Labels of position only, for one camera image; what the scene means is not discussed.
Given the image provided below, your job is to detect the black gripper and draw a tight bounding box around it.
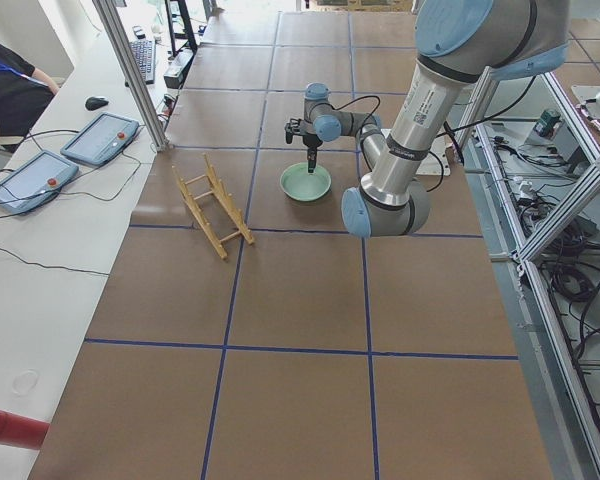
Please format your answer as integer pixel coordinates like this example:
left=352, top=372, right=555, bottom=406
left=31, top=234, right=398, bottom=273
left=284, top=118, right=322, bottom=174

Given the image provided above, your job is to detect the light green plate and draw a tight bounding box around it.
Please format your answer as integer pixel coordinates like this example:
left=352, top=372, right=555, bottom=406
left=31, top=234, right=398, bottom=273
left=280, top=163, right=331, bottom=202

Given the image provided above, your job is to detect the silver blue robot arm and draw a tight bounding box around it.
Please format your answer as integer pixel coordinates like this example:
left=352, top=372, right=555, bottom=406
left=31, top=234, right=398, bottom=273
left=285, top=1, right=570, bottom=238

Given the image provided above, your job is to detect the wooden dish rack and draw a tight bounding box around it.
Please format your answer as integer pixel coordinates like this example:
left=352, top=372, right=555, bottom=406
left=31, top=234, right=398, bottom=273
left=171, top=154, right=255, bottom=260

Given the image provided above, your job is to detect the black keyboard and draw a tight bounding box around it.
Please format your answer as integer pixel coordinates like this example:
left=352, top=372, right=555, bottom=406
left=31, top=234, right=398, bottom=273
left=129, top=39, right=156, bottom=84

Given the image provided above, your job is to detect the blue teach pendant far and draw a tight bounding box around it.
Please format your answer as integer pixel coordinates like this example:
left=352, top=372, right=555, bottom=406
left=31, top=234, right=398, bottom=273
left=60, top=112, right=139, bottom=166

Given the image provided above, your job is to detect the blue teach pendant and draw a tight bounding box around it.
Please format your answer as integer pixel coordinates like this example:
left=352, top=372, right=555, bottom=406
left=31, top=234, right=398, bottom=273
left=60, top=112, right=139, bottom=166
left=0, top=150, right=79, bottom=214

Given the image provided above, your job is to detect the black computer mouse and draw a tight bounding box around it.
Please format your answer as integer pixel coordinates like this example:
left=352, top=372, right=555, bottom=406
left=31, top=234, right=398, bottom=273
left=84, top=96, right=109, bottom=111

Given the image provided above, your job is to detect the blue teach pendant near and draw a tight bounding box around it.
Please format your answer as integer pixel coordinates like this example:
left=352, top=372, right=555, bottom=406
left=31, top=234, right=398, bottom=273
left=0, top=150, right=79, bottom=214

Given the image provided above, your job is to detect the person in black shirt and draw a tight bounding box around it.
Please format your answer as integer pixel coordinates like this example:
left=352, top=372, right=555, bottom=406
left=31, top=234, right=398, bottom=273
left=0, top=44, right=59, bottom=137

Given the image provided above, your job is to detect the red cylinder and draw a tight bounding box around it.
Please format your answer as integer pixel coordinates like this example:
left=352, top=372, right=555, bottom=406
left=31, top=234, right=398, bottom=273
left=0, top=410, right=49, bottom=450

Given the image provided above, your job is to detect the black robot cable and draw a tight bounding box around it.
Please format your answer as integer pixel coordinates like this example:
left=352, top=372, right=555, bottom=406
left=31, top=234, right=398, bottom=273
left=329, top=74, right=539, bottom=194

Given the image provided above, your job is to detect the black cable bundle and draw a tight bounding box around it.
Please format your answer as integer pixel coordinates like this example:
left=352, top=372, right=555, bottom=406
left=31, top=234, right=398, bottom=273
left=534, top=219, right=600, bottom=361

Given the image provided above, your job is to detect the aluminium frame rail right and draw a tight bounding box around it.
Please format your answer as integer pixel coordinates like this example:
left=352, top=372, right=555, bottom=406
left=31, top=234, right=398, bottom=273
left=457, top=63, right=600, bottom=479

